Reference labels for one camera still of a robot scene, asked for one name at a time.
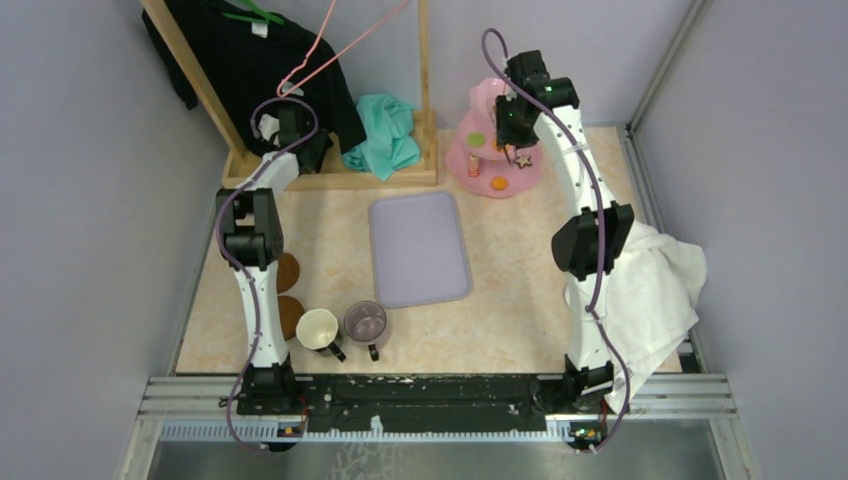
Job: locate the teal cloth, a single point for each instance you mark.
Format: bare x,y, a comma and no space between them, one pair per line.
389,145

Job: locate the purple mug black handle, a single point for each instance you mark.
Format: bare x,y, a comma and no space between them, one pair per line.
366,323

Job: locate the green round cookie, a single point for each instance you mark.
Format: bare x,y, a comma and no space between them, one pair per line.
476,139

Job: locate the green clothes hanger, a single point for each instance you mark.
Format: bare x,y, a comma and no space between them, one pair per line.
255,14

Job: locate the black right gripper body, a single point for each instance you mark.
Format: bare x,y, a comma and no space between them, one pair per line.
512,130

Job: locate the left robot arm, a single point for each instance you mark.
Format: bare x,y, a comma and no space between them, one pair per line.
250,238

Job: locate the white towel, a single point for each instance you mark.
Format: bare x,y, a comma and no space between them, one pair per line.
647,306

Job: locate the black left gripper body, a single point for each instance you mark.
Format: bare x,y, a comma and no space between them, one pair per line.
314,144

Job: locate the lavender serving tray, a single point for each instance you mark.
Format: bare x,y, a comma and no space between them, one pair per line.
418,250

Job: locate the cream mug black handle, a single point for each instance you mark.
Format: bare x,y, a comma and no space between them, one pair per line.
319,331

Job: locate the star-shaped iced cookie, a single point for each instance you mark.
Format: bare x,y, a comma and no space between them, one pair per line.
523,161

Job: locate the orange swirl cookie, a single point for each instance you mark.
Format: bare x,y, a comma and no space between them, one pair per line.
499,183

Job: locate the red striped cake piece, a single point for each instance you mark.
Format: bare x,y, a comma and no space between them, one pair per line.
473,166

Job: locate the brown saucer far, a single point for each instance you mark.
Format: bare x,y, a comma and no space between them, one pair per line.
288,273

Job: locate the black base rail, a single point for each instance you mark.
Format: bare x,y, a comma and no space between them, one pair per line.
454,403

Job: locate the brown saucer near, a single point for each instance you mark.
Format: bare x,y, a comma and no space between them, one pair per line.
290,311

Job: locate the black t-shirt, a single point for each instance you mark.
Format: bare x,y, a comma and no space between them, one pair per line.
244,59

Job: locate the wooden clothes rack frame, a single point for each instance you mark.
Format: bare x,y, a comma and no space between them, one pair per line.
334,175

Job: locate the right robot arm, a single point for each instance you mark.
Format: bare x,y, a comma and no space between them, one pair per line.
589,243

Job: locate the brown saucer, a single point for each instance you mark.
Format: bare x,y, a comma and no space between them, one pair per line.
288,273
290,311

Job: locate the pink three-tier cake stand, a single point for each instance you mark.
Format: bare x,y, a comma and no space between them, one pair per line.
481,117

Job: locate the pink food tongs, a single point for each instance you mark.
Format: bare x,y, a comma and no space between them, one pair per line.
509,159

